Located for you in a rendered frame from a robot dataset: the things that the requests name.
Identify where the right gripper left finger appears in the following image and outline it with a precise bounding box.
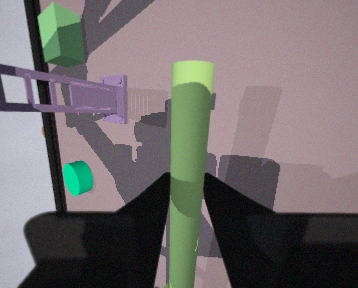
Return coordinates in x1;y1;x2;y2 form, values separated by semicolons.
23;172;170;288

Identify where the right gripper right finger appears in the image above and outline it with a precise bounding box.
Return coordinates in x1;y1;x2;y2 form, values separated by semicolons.
203;173;358;288

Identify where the green block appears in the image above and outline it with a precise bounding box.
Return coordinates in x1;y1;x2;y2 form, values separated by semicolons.
38;2;85;68

